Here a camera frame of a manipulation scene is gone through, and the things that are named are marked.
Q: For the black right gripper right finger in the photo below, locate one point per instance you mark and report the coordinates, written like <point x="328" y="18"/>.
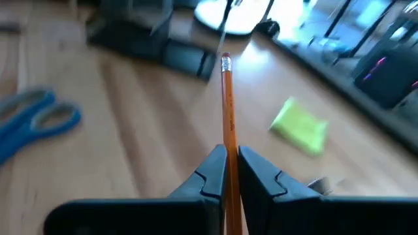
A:
<point x="277" y="209"/>

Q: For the white globe lamp black base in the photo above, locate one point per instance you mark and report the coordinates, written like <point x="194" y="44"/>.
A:
<point x="209" y="16"/>

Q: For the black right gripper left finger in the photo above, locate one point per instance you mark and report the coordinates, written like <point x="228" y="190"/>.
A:
<point x="196" y="212"/>

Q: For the orange pencil pink eraser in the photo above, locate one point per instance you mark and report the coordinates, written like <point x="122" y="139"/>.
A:
<point x="229" y="107"/>

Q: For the yellow-green sticky note pad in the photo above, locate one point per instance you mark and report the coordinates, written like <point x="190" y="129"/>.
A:
<point x="300" y="127"/>

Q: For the black mesh desk organizer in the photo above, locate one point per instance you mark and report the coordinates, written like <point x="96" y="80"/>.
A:
<point x="137" y="39"/>

